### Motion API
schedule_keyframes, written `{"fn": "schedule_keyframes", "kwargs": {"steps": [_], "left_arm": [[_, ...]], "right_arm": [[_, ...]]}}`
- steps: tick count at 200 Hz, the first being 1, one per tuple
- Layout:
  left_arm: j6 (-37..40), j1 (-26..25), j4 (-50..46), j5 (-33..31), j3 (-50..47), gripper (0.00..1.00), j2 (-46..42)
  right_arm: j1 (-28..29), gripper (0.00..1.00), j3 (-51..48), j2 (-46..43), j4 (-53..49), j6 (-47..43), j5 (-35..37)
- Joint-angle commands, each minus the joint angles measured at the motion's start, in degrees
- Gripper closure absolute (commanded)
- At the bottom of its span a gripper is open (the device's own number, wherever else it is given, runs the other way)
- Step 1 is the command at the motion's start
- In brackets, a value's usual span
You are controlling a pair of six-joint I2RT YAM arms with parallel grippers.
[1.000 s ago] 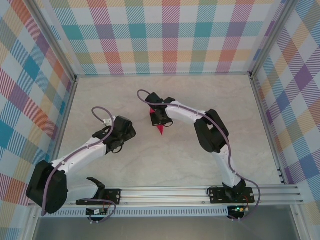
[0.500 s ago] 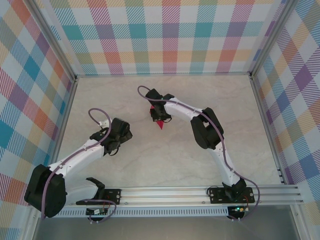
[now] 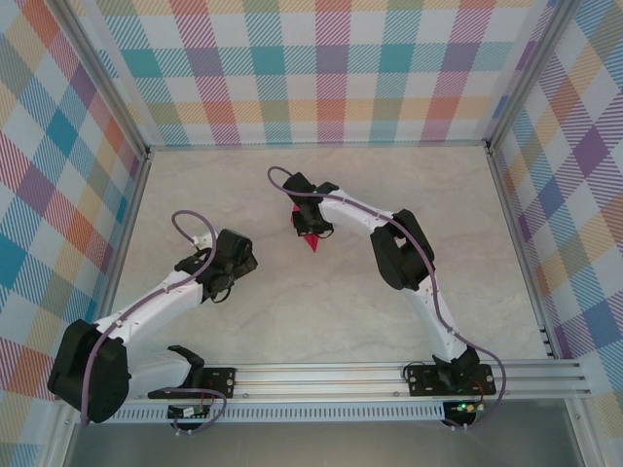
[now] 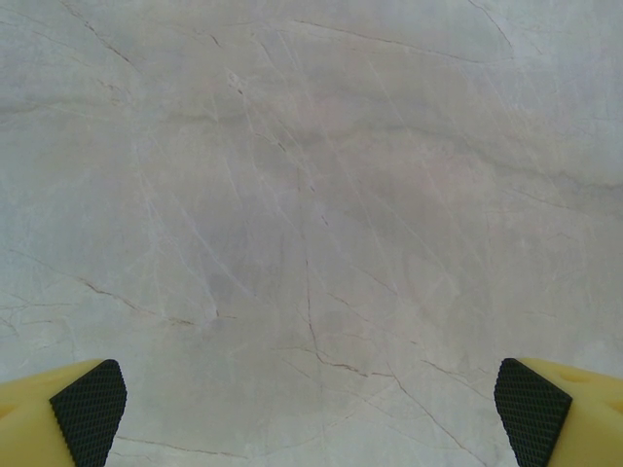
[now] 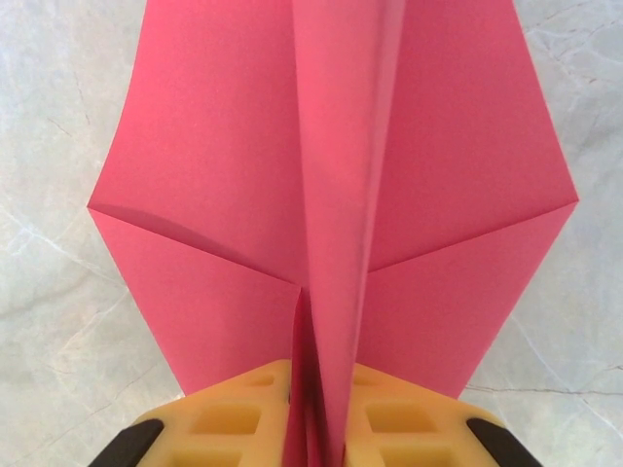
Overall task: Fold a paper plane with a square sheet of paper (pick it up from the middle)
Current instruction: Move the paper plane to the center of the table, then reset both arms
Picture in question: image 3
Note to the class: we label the aluminium side rail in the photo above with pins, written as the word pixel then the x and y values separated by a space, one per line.
pixel 521 243
pixel 124 219

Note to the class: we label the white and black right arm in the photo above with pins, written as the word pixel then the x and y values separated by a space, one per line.
pixel 438 316

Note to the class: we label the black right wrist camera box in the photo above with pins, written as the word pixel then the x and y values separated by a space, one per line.
pixel 298 184

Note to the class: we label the pink paper sheet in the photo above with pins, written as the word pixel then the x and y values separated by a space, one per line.
pixel 311 243

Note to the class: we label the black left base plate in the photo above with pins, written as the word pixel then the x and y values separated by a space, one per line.
pixel 221 379

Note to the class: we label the circuit board with green light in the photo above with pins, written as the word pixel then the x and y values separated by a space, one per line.
pixel 465 407

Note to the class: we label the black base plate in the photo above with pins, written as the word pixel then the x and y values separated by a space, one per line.
pixel 221 379
pixel 423 382

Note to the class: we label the slanted aluminium frame post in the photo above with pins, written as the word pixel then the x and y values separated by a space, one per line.
pixel 107 87
pixel 530 68

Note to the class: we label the small black circuit board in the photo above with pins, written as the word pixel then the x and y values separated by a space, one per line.
pixel 187 412

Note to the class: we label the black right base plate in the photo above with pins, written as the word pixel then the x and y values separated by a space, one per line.
pixel 423 382

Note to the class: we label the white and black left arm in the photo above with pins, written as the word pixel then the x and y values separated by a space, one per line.
pixel 146 306

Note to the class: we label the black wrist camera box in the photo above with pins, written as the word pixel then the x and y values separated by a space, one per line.
pixel 236 245
pixel 298 184

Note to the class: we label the grey metal sheet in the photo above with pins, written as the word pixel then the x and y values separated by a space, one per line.
pixel 316 445

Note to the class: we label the wide aluminium mounting rail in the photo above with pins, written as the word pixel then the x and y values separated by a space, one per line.
pixel 316 379

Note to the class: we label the thin aluminium frame bar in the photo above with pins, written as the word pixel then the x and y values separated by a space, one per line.
pixel 316 145

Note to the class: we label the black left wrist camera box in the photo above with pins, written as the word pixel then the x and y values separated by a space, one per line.
pixel 236 245

